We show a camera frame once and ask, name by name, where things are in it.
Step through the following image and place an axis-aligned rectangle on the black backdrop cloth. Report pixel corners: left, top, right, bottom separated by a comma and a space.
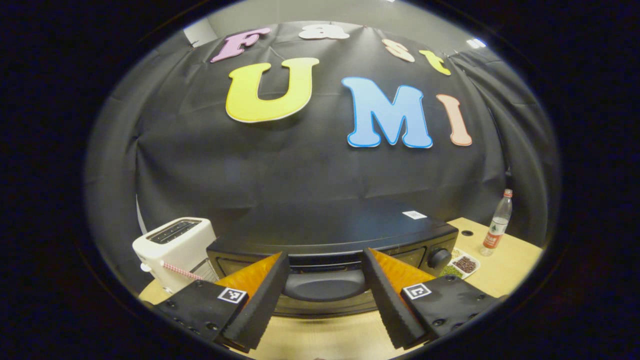
85, 20, 561, 301

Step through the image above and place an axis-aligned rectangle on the black electric oven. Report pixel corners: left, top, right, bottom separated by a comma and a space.
206, 200, 460, 319

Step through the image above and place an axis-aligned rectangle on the clear water bottle red label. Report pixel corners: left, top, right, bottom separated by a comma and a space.
480, 188, 514, 257

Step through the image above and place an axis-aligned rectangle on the white toaster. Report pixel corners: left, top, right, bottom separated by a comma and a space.
132, 217, 218, 294

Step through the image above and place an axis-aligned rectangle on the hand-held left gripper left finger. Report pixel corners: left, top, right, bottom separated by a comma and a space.
150, 251, 291, 353

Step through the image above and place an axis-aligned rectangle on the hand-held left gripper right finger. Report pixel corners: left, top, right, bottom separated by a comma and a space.
362, 247, 501, 351

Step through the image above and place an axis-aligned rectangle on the red white striped cord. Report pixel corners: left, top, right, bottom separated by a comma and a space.
161, 261, 206, 282

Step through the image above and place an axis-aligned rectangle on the white divided dish of beans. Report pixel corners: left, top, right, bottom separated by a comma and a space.
439, 247, 482, 280

